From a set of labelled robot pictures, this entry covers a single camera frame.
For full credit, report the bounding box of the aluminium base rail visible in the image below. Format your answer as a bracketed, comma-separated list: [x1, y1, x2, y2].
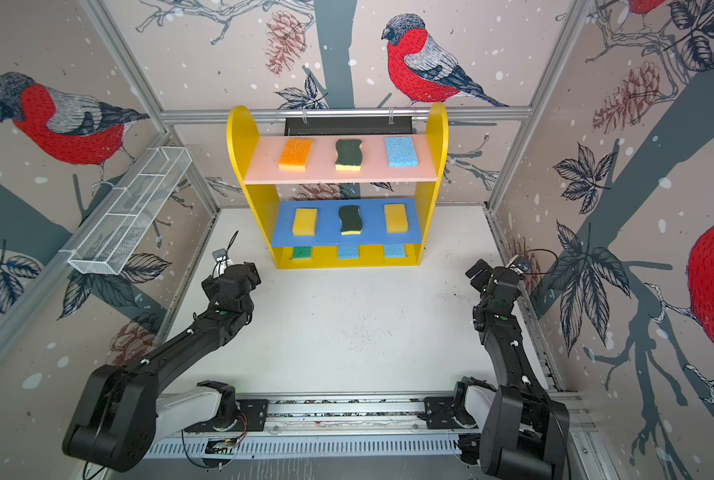
[95, 392, 595, 436]

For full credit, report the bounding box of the yellow shelf with coloured boards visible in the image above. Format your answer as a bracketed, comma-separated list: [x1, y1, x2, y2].
[227, 103, 449, 269]

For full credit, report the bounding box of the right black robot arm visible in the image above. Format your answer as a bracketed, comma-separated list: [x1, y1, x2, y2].
[464, 259, 572, 479]

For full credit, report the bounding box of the dark green scrub sponge front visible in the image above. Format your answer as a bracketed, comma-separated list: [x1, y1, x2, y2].
[335, 139, 363, 171]

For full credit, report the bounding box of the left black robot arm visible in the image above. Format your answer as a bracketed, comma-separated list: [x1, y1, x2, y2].
[62, 262, 261, 472]

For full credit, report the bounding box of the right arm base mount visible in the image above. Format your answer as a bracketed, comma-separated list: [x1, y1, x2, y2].
[417, 377, 497, 430]

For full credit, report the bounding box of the green topped yellow sponge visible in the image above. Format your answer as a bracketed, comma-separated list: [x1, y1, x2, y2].
[291, 246, 312, 261]

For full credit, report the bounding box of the yellow sponge front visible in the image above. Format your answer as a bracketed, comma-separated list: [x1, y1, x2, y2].
[384, 203, 409, 234]

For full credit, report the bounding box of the blue sponge front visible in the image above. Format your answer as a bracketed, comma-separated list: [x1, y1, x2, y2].
[337, 245, 360, 260]

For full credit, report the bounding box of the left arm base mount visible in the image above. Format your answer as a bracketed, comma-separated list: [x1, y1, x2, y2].
[185, 381, 270, 433]

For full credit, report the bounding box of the white wire mesh basket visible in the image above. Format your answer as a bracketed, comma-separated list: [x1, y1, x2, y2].
[68, 146, 192, 275]

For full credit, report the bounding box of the orange topped yellow sponge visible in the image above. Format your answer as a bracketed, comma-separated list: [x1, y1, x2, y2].
[278, 138, 314, 171]

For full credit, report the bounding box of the blue sponge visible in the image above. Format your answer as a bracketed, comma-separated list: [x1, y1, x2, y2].
[337, 245, 360, 260]
[384, 136, 418, 168]
[383, 244, 407, 259]

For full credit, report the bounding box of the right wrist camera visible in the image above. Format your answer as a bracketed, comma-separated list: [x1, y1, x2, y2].
[507, 254, 533, 276]

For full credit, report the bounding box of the black vent grille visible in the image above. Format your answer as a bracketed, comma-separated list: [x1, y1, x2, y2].
[284, 116, 415, 136]

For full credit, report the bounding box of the dark green scrub sponge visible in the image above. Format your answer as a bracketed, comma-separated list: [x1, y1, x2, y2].
[335, 139, 363, 171]
[338, 205, 363, 236]

